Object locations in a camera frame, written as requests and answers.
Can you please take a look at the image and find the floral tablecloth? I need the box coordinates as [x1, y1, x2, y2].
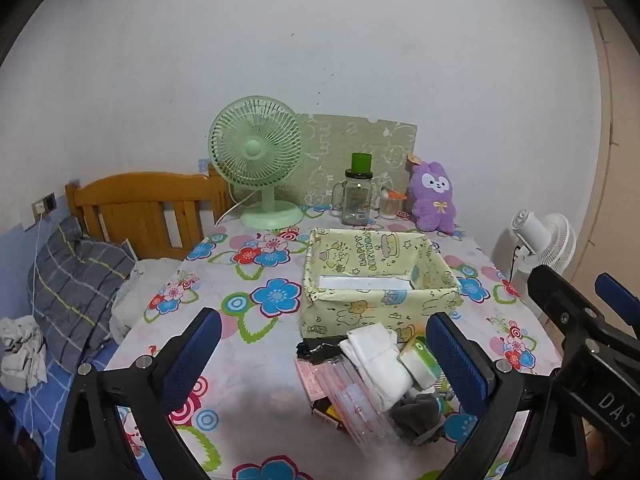
[102, 205, 566, 480]

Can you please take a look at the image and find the white blanket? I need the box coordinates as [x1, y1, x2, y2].
[110, 258, 186, 343]

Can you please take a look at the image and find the yellow cartoon print storage box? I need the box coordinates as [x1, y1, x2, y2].
[299, 227, 463, 343]

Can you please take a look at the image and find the white cloth pack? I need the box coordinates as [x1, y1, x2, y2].
[339, 323, 416, 411]

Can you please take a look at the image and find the white standing fan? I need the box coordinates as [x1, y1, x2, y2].
[492, 209, 577, 288]

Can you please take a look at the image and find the white fan power cable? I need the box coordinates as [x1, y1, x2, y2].
[214, 195, 251, 226]

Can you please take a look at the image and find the pink packet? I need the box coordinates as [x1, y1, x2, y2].
[294, 355, 401, 456]

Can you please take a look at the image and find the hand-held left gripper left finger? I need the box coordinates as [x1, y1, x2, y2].
[56, 306, 223, 480]

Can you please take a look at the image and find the green tissue pack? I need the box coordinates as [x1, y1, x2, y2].
[397, 336, 443, 391]

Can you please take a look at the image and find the grey plaid pillow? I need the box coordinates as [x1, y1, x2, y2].
[27, 217, 137, 373]

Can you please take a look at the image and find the crumpled grey white cloth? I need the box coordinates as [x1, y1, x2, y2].
[0, 315, 48, 392]

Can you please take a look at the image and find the yellow cartoon animal packet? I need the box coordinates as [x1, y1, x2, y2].
[310, 396, 348, 433]

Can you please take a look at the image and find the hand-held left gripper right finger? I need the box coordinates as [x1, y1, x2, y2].
[425, 311, 563, 480]

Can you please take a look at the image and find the wall socket panel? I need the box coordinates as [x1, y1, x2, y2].
[32, 192, 58, 216]

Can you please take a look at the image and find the wooden bed headboard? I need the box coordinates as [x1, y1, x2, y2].
[65, 164, 236, 261]

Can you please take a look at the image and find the black plastic bag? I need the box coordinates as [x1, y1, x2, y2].
[296, 341, 346, 363]

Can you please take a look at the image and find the blue bed sheet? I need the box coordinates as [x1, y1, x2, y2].
[0, 345, 116, 480]

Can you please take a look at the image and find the grey beige soft cloth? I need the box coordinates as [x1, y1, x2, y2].
[390, 392, 448, 446]

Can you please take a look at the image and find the green desk fan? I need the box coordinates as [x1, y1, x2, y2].
[208, 95, 305, 231]

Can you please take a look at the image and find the green patterned board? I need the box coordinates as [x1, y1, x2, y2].
[295, 113, 418, 209]

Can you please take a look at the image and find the beige door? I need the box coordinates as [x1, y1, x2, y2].
[570, 2, 640, 286]

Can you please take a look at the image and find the glass jar with green lid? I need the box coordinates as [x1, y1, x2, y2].
[332, 153, 377, 226]

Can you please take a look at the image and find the purple plush bunny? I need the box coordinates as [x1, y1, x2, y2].
[406, 154, 459, 234]

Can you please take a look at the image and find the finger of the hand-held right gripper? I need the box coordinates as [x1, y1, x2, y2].
[526, 264, 640, 356]
[595, 272, 640, 333]

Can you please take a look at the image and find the clear cotton swab jar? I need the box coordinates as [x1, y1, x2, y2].
[378, 186, 408, 219]

